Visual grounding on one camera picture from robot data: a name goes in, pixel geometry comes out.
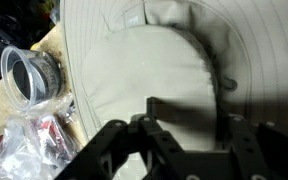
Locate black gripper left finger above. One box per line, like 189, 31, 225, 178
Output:
55, 97, 187, 180

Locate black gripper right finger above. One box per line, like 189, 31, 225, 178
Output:
228, 116, 288, 180

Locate clear plastic bags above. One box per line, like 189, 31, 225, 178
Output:
0, 96, 81, 180

